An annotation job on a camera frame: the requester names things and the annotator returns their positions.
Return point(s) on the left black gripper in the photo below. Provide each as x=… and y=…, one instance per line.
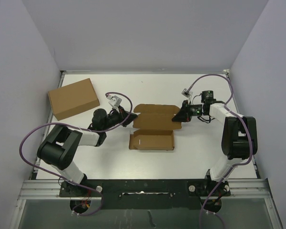
x=122, y=114

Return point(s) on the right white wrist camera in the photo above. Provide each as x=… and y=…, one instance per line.
x=187, y=93

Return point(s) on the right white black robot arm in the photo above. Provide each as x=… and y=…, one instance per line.
x=239, y=139

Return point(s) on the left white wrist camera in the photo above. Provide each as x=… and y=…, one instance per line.
x=114, y=101

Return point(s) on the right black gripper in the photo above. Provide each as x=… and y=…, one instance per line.
x=184, y=115

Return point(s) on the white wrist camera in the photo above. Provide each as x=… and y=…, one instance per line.
x=187, y=93
x=114, y=101

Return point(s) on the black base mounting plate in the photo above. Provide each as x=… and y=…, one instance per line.
x=148, y=193

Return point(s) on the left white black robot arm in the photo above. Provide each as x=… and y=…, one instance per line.
x=59, y=147

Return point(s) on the closed brown cardboard box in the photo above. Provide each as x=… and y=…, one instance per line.
x=73, y=99

